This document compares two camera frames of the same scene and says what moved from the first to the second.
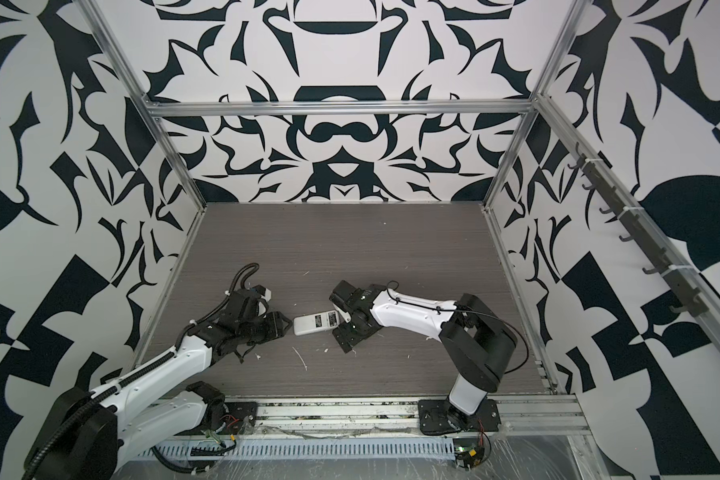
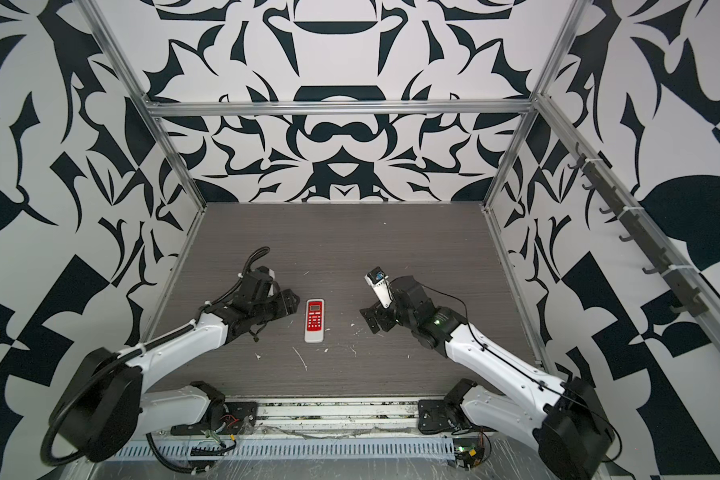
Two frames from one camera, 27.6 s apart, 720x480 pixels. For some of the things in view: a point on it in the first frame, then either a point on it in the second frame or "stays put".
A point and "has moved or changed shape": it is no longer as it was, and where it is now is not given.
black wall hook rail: x=690 y=299 stays put
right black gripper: x=344 y=338 → x=383 y=313
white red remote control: x=309 y=324 has moved or changed shape
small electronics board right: x=468 y=452 stays put
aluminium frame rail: x=466 y=107 stays put
